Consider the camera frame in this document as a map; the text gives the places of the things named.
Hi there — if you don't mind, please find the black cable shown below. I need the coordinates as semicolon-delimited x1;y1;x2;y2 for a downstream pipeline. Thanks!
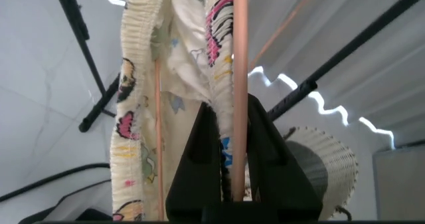
0;163;111;203

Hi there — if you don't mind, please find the white laundry basket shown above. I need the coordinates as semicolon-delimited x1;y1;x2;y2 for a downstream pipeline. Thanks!
282;126;359;222

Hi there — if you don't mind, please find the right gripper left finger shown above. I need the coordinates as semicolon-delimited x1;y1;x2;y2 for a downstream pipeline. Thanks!
165;101;222;222

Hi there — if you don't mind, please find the pink clothes hanger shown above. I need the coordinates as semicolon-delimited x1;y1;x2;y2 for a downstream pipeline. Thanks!
153;0;250;222
248;0;322;71

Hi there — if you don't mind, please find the cream printed garment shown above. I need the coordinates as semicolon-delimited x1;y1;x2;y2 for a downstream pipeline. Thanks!
109;0;235;222

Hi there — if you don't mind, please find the white curtain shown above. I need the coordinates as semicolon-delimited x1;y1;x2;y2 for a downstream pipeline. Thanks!
74;0;425;150

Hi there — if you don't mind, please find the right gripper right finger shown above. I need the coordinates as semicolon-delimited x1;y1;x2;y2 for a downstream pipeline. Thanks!
245;93;323;222

